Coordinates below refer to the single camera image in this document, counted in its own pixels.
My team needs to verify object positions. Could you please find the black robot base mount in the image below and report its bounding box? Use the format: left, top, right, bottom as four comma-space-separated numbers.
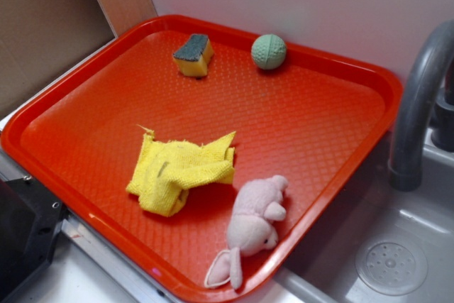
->
1, 179, 66, 302

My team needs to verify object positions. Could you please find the pink plush bunny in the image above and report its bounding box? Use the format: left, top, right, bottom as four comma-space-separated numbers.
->
204, 175, 289, 290

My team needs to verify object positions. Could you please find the grey toy faucet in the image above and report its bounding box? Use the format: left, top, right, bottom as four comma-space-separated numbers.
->
388, 20, 453, 192

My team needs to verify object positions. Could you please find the red plastic tray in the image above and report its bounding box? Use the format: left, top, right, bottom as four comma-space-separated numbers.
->
1, 16, 402, 302

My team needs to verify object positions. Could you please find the grey sink basin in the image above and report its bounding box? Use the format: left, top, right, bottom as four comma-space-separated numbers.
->
275, 138, 453, 302

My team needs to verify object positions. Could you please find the yellow sponge with green scourer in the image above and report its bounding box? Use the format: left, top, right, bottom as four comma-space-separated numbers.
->
172, 34, 214, 77

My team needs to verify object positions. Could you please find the yellow microfiber cloth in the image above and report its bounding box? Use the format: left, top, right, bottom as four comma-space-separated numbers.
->
126, 128, 236, 217

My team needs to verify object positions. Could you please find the brown cardboard panel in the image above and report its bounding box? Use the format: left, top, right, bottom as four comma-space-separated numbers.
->
1, 0, 157, 117

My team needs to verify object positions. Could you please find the round sink drain cover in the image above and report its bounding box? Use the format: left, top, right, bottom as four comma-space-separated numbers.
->
355, 234, 428, 296

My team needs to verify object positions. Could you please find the green textured ball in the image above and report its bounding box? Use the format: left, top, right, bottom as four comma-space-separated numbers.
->
251, 34, 287, 70

